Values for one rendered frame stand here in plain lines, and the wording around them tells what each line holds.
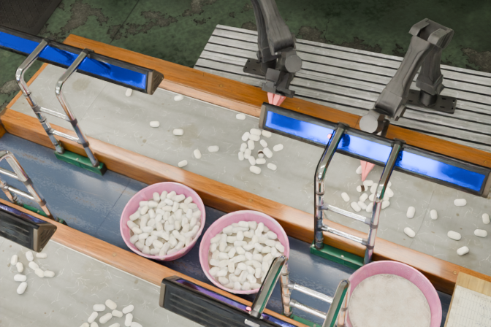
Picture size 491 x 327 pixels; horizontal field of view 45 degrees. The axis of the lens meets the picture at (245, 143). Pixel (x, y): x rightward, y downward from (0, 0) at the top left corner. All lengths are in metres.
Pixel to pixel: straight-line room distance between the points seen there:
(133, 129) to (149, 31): 1.55
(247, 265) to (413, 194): 0.56
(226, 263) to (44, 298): 0.54
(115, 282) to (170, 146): 0.51
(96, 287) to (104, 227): 0.25
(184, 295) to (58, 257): 0.66
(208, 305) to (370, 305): 0.56
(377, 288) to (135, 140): 0.95
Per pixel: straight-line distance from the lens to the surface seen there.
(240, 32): 2.49
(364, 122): 1.78
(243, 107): 2.08
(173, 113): 2.13
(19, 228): 1.58
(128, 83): 1.82
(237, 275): 1.78
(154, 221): 1.89
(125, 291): 1.81
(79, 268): 1.88
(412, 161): 1.55
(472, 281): 1.76
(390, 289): 1.76
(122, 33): 3.63
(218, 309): 1.34
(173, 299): 1.38
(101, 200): 2.06
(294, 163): 1.94
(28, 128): 2.24
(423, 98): 2.18
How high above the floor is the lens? 2.34
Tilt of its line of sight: 53 degrees down
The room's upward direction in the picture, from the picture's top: 9 degrees counter-clockwise
